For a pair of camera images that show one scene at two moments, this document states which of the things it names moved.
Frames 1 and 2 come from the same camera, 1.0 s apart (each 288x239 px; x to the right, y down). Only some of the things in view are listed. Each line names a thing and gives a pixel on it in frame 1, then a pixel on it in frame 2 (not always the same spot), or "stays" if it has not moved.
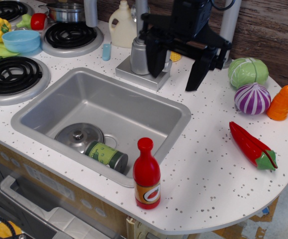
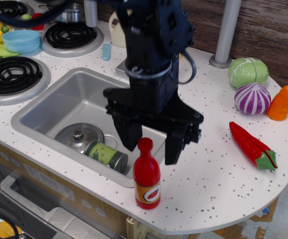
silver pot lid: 78,135 stays
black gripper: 188,25 to 154,98
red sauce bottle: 146,177 stays
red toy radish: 37,21 stays
